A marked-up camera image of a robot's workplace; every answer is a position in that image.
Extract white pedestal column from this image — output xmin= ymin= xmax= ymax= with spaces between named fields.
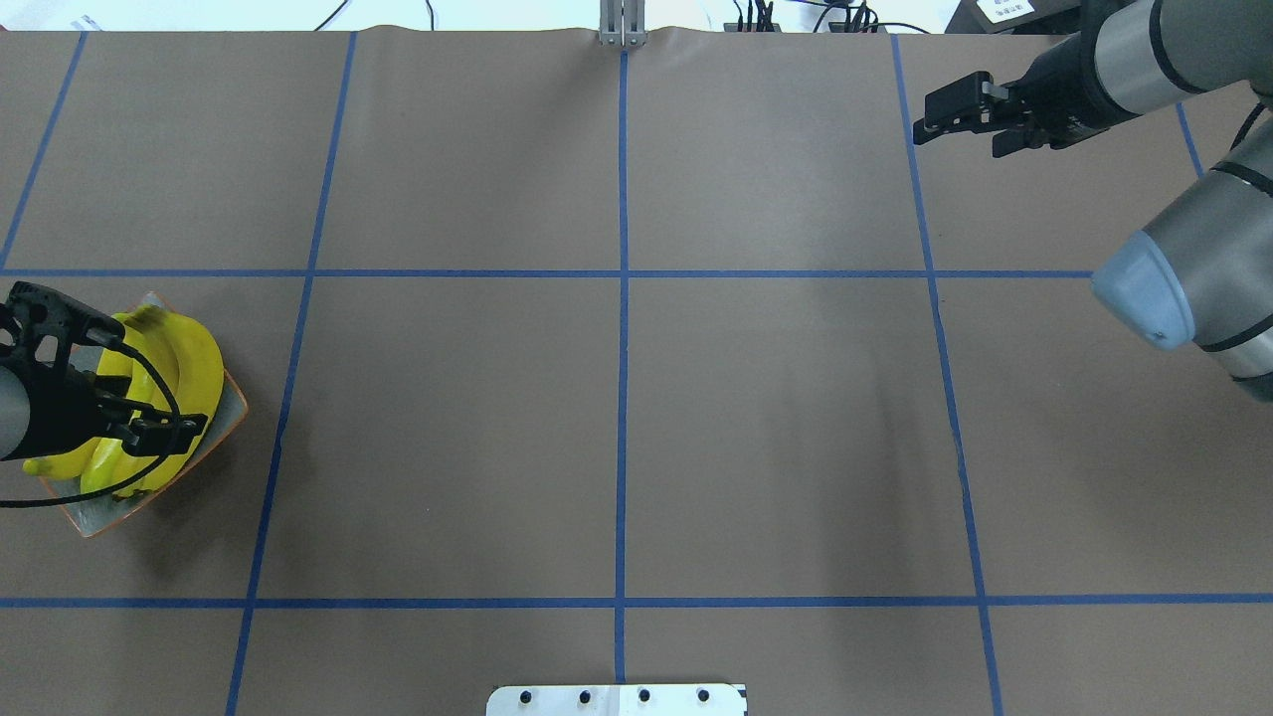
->
xmin=485 ymin=683 xmax=750 ymax=715

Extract aluminium frame post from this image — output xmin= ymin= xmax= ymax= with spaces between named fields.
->
xmin=600 ymin=0 xmax=648 ymax=50

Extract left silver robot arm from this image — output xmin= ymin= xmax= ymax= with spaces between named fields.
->
xmin=1 ymin=357 xmax=211 ymax=459

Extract grey square plate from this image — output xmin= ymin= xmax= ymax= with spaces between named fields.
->
xmin=36 ymin=290 xmax=250 ymax=538

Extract yellow banana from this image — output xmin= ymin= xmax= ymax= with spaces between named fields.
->
xmin=79 ymin=304 xmax=155 ymax=493
xmin=113 ymin=304 xmax=179 ymax=499
xmin=139 ymin=310 xmax=228 ymax=492
xmin=22 ymin=437 xmax=101 ymax=480

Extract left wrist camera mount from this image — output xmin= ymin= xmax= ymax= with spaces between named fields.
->
xmin=3 ymin=280 xmax=123 ymax=381

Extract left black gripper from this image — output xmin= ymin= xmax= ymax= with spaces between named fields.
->
xmin=20 ymin=362 xmax=209 ymax=459

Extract left black camera cable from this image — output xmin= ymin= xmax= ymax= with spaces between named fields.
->
xmin=0 ymin=341 xmax=185 ymax=510

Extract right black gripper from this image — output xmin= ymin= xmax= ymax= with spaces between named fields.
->
xmin=911 ymin=33 xmax=1113 ymax=158

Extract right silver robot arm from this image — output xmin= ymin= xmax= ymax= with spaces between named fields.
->
xmin=911 ymin=1 xmax=1272 ymax=403

